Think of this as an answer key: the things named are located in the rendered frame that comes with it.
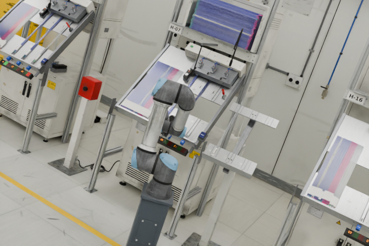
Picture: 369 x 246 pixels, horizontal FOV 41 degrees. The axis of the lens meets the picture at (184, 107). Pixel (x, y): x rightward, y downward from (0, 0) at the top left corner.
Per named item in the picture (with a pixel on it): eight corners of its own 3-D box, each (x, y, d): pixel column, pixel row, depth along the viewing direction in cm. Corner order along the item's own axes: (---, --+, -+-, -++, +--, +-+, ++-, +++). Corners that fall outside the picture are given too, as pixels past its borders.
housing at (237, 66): (240, 83, 369) (241, 71, 358) (185, 60, 388) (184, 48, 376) (245, 76, 373) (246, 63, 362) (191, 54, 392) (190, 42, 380)
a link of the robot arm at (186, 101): (202, 86, 273) (186, 128, 314) (184, 79, 273) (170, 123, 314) (197, 102, 266) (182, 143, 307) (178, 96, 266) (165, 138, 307)
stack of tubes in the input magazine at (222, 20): (247, 50, 356) (260, 14, 350) (188, 27, 375) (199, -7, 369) (252, 50, 368) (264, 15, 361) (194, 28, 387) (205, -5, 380)
